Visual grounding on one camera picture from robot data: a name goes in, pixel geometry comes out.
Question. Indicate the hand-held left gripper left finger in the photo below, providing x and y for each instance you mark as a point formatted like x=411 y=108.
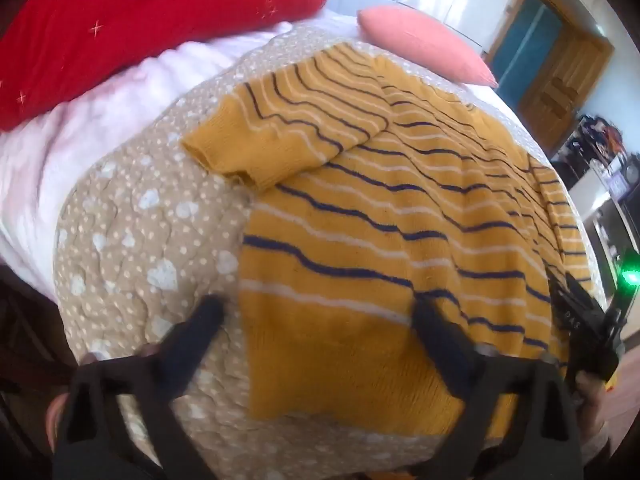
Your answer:
x=197 y=332

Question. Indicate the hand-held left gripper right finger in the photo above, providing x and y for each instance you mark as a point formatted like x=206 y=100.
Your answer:
x=440 y=340

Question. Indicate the yellow striped knit sweater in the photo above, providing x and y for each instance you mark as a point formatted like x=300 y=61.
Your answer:
x=400 y=220

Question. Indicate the person's right hand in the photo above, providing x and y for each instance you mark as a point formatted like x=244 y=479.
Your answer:
x=590 y=405

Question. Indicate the beige dotted quilt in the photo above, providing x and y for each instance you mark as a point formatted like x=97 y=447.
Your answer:
x=150 y=240

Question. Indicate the pale pink bedsheet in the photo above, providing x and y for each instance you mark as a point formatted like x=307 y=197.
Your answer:
x=75 y=130

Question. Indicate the wooden door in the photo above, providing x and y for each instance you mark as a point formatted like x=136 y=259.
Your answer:
x=555 y=75

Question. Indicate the pink ribbed pillow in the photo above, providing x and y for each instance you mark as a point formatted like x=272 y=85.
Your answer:
x=425 y=42

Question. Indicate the red star-patterned pillow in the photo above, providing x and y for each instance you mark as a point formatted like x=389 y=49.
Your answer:
x=125 y=20

